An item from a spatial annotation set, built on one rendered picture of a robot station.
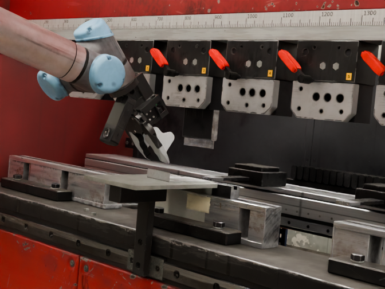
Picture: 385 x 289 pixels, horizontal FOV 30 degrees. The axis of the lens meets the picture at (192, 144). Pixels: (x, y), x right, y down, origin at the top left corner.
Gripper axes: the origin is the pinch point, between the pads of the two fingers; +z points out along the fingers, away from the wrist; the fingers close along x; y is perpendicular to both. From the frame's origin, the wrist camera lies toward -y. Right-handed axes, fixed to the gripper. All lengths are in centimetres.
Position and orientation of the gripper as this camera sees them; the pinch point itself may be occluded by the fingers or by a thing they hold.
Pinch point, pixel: (155, 159)
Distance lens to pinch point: 168.0
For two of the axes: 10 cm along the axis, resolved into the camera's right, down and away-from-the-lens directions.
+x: -6.2, -1.0, 7.8
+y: 6.5, -6.1, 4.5
